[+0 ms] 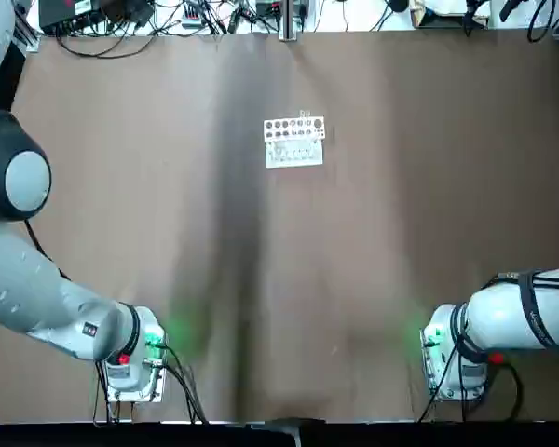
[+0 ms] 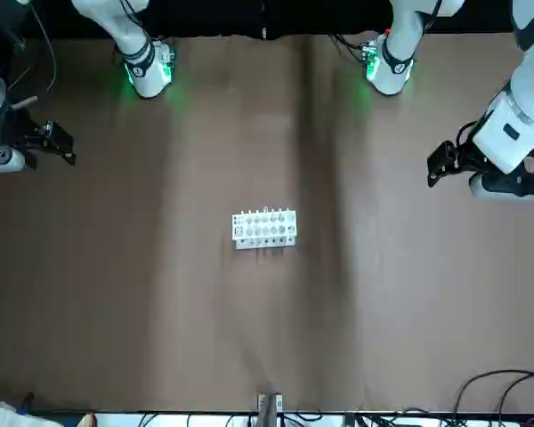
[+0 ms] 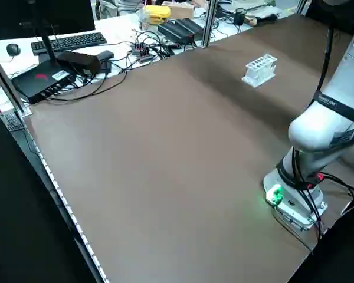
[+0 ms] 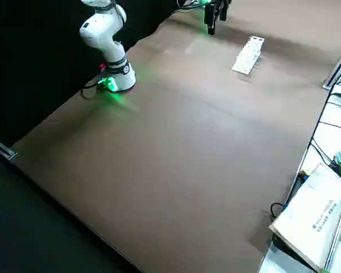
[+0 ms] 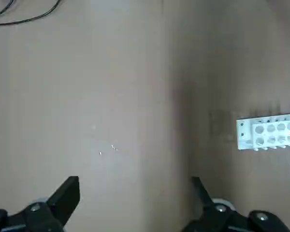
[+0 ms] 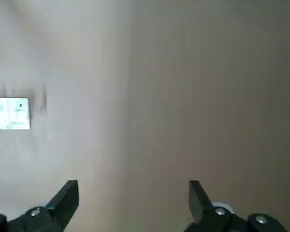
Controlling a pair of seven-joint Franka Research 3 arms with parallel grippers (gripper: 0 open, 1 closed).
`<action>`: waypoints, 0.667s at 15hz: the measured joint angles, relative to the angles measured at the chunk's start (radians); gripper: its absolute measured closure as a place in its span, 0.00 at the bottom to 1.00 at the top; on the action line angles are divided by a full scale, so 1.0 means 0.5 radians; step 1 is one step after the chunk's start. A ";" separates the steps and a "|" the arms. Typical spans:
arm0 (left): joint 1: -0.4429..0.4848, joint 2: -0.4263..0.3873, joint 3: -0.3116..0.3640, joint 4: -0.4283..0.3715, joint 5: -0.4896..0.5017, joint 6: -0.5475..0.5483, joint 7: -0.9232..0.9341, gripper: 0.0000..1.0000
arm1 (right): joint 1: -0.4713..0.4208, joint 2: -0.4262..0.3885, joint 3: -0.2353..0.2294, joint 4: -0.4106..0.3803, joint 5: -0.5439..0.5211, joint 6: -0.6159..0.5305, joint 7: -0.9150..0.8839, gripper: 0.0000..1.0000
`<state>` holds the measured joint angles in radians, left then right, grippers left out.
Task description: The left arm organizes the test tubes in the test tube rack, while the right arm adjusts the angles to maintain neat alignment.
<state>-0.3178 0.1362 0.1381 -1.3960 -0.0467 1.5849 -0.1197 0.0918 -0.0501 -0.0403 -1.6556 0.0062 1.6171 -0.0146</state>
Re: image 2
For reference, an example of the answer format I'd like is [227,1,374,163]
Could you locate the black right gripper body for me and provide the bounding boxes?
[0,105,45,170]

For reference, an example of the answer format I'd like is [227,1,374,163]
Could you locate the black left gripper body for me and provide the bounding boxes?
[468,149,534,197]

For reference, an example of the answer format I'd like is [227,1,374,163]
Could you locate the white test tube rack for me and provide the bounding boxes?
[231,206,299,252]

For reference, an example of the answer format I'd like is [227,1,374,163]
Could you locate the cream printed cardboard box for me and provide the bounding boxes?
[0,399,44,427]

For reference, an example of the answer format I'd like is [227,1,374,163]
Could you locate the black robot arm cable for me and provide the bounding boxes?
[8,0,156,108]
[332,0,444,68]

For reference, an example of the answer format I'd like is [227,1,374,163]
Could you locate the thin black cable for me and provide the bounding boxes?
[453,368,534,415]
[498,375,534,419]

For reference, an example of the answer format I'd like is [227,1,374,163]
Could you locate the aluminium frame post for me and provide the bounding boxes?
[256,392,284,427]

